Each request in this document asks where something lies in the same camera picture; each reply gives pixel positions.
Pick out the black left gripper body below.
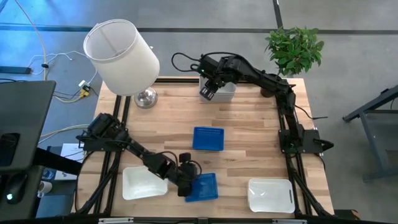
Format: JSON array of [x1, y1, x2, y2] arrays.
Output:
[[175, 151, 202, 197]]

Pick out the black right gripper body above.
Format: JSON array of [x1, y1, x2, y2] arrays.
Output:
[[203, 70, 231, 91]]

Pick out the green potted plant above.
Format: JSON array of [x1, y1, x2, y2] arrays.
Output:
[[260, 26, 325, 98]]

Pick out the white shade silver table lamp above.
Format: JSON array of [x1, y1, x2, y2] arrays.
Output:
[[83, 19, 160, 109]]

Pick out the white paper sheet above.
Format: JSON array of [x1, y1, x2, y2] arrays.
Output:
[[54, 142, 86, 181]]

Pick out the yellow plug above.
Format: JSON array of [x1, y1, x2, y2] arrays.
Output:
[[74, 88, 91, 100]]

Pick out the black diagonal desk bar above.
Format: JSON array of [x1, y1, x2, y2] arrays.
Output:
[[32, 147, 83, 177]]

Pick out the white cup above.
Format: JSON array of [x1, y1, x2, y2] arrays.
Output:
[[37, 180, 53, 198]]

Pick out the grey metal table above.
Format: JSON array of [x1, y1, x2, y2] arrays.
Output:
[[341, 84, 398, 182]]

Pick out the black computer mouse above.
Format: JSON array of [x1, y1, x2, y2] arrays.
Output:
[[4, 177, 28, 205]]

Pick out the black power strip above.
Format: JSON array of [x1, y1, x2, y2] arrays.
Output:
[[0, 65, 32, 75]]

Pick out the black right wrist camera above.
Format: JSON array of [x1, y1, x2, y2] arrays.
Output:
[[198, 55, 220, 75]]

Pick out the black aluminium frame rail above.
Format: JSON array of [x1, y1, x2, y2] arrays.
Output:
[[0, 213, 398, 224], [154, 77, 200, 84]]

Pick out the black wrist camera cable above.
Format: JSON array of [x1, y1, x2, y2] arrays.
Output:
[[170, 51, 238, 73]]

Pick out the black aluminium frame struts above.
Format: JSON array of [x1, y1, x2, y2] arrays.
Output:
[[275, 93, 333, 217], [74, 95, 133, 215]]

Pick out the black power cable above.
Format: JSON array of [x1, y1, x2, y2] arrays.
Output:
[[294, 104, 329, 121]]

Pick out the beige cable bundle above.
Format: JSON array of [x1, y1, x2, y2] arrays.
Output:
[[39, 123, 91, 139]]

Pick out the thin white cable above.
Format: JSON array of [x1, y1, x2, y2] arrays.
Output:
[[27, 50, 98, 91]]

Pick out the beige floor cable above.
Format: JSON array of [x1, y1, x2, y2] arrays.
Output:
[[14, 0, 91, 103]]

